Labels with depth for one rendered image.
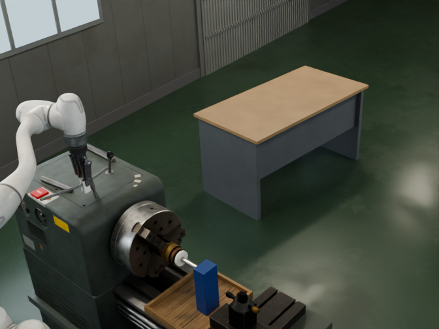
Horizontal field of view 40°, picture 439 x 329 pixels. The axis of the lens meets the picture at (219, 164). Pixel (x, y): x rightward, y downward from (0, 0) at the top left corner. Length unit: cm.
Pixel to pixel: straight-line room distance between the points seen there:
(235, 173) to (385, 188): 128
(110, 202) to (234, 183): 206
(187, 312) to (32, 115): 102
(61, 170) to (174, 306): 85
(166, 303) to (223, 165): 213
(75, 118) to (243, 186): 230
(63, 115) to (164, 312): 91
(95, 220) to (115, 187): 23
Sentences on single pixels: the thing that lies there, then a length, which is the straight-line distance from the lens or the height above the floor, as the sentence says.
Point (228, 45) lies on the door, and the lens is 744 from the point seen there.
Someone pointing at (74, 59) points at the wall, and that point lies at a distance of 575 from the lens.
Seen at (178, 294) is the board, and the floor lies 88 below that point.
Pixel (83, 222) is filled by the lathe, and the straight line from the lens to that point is 255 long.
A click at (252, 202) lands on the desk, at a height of 15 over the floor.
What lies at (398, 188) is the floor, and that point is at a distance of 503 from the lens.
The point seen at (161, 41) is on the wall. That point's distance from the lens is 654.
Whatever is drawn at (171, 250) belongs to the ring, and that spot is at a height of 111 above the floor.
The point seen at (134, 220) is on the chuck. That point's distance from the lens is 254.
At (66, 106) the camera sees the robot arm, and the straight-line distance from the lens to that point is 240.
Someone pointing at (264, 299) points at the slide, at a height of 97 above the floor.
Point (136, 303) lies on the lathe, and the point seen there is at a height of 86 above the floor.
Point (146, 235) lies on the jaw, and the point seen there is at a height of 119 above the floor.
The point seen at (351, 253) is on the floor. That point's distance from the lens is 429.
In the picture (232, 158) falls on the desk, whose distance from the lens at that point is 446.
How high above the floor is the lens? 268
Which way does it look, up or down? 30 degrees down
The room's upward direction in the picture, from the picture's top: 3 degrees counter-clockwise
